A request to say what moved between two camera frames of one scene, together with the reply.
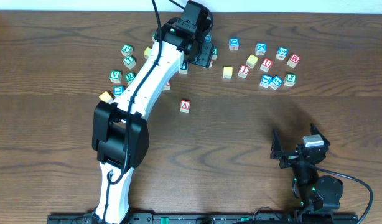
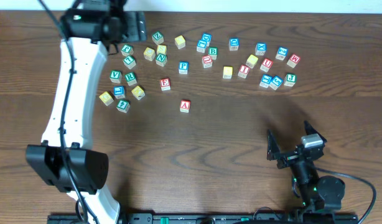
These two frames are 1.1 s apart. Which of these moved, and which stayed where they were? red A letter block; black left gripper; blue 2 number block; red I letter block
Moved: black left gripper
Stayed: blue 2 number block; red I letter block; red A letter block
